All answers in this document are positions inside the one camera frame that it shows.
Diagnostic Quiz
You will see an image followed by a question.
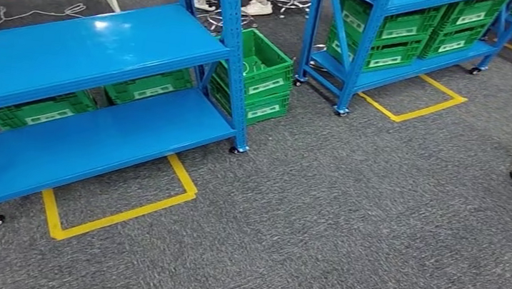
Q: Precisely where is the white floor cable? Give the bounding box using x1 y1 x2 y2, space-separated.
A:
0 0 87 41

